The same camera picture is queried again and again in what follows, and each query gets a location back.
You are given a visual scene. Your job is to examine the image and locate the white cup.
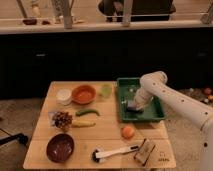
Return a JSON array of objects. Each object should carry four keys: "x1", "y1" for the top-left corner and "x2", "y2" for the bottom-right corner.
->
[{"x1": 56, "y1": 89, "x2": 71, "y2": 105}]

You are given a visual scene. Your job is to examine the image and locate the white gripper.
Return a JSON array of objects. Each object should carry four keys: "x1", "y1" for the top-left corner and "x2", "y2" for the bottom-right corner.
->
[{"x1": 134, "y1": 88, "x2": 153, "y2": 109}]

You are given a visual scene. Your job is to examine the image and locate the orange fruit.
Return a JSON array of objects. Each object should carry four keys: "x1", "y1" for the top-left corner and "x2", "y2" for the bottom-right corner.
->
[{"x1": 121, "y1": 125, "x2": 135, "y2": 139}]

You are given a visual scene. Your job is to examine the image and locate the dark maroon bowl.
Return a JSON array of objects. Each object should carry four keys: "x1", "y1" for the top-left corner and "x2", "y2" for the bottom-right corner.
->
[{"x1": 46, "y1": 134, "x2": 75, "y2": 163}]

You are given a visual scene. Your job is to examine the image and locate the orange bowl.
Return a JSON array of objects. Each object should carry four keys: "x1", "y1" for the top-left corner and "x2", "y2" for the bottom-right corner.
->
[{"x1": 72, "y1": 85, "x2": 96, "y2": 105}]

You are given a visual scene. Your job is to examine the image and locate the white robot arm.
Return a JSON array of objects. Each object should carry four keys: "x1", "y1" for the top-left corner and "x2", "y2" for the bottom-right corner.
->
[{"x1": 134, "y1": 71, "x2": 213, "y2": 171}]

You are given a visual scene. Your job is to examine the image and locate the green chili pepper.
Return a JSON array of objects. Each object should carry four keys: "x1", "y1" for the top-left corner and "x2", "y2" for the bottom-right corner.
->
[{"x1": 75, "y1": 109, "x2": 100, "y2": 116}]

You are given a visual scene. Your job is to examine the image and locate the dark chair in background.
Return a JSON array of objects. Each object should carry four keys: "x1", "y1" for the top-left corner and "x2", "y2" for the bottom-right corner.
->
[{"x1": 98, "y1": 0, "x2": 176, "y2": 22}]

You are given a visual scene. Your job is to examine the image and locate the green plastic tray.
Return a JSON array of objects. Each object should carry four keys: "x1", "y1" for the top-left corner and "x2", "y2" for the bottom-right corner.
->
[{"x1": 117, "y1": 77, "x2": 166, "y2": 122}]

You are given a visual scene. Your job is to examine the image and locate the wooden box with black rim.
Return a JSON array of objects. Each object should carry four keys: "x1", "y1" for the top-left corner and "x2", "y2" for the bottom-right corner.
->
[{"x1": 134, "y1": 138, "x2": 155, "y2": 166}]

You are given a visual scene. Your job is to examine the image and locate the bunch of brown grapes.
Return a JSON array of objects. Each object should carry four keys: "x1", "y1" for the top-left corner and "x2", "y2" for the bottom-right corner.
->
[{"x1": 51, "y1": 111, "x2": 72, "y2": 132}]

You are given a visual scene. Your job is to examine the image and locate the grey blue sponge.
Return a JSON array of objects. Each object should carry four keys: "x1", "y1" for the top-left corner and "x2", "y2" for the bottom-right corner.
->
[{"x1": 126, "y1": 102, "x2": 143, "y2": 112}]

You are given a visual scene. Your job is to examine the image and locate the light green cup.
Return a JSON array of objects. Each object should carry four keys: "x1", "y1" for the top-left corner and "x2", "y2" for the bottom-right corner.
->
[{"x1": 100, "y1": 84, "x2": 112, "y2": 98}]

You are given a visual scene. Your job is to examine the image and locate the black chair leg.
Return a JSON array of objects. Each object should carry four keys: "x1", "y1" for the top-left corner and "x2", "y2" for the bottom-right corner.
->
[{"x1": 0, "y1": 133, "x2": 28, "y2": 145}]

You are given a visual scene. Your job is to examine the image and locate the white dish brush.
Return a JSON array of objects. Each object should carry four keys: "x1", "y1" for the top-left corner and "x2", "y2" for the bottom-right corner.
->
[{"x1": 92, "y1": 145, "x2": 139, "y2": 163}]

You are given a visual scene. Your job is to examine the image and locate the yellow corn cob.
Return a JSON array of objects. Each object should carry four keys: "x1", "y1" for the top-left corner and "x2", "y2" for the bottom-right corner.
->
[{"x1": 72, "y1": 120, "x2": 96, "y2": 127}]

